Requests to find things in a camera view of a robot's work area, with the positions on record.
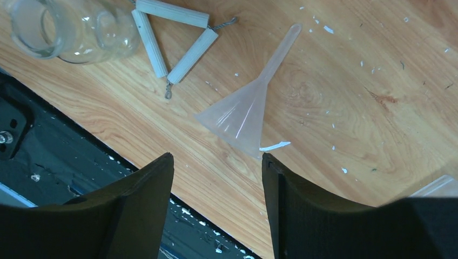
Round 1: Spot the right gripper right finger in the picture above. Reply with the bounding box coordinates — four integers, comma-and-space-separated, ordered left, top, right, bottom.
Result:
262, 153, 457, 258

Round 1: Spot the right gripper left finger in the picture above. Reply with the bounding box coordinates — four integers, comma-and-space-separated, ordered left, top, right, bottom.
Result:
1, 153, 174, 258

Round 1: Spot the clear plastic funnel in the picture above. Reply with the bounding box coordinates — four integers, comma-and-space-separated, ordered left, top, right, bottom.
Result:
195, 23, 302, 159

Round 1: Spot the small glass beaker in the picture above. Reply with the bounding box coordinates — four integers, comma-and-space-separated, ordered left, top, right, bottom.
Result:
1, 1, 140, 65

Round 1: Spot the white clay triangle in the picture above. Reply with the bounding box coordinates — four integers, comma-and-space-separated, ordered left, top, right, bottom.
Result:
132, 1, 238, 100

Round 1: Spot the clear well plate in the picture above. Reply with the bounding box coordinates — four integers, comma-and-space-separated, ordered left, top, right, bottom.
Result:
410, 175, 457, 198

